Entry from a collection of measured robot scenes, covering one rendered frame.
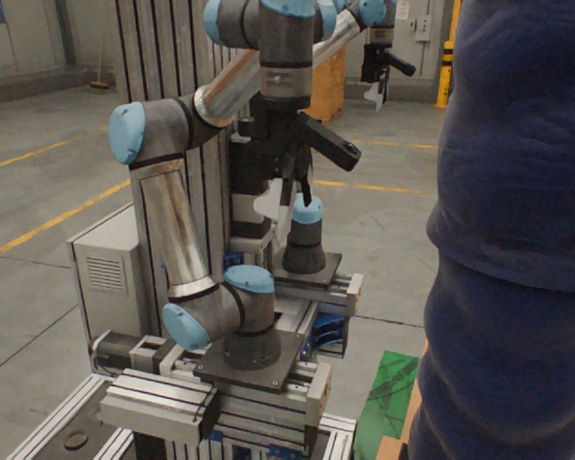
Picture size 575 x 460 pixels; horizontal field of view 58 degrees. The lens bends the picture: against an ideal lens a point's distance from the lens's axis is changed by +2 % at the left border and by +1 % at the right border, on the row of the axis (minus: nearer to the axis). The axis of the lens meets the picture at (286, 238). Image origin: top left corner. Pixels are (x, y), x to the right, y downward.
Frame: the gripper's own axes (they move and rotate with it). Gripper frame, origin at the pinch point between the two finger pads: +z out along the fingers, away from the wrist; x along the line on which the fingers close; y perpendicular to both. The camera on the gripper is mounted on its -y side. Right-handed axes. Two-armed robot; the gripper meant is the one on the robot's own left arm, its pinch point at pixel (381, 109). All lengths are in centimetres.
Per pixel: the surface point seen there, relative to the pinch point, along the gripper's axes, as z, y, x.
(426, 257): 152, -20, -201
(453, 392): 10, -25, 121
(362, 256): 152, 28, -188
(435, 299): 0, -22, 116
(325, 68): 65, 165, -624
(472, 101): -24, -23, 119
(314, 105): 120, 181, -625
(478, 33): -30, -22, 119
